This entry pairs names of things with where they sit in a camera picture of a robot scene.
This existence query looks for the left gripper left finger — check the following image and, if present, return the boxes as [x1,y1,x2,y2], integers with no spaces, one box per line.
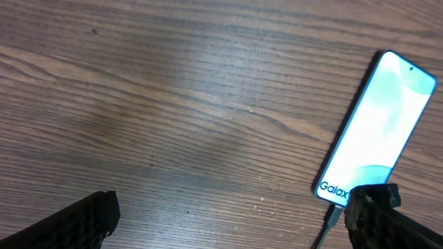
[1,191,120,249]

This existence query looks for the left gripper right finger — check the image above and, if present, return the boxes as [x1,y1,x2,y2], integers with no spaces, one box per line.
[344,183,442,249]

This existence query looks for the black USB charging cable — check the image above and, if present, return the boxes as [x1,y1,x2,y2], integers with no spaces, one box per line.
[313,203,344,249]

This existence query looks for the Samsung Galaxy smartphone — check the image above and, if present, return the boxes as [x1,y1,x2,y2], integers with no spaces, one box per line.
[313,50,437,206]

